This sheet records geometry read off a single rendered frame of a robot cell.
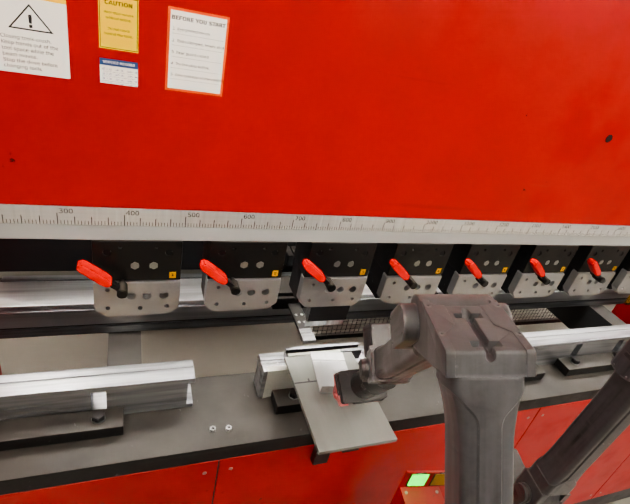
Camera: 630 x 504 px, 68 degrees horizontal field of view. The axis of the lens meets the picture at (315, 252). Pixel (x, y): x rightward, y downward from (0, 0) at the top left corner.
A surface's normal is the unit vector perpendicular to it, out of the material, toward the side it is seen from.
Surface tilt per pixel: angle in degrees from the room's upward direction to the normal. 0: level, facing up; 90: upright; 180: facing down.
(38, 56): 90
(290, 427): 0
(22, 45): 90
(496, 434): 61
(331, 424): 0
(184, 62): 90
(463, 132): 90
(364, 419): 0
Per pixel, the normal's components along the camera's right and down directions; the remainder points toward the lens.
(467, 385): 0.03, 0.02
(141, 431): 0.20, -0.84
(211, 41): 0.31, 0.54
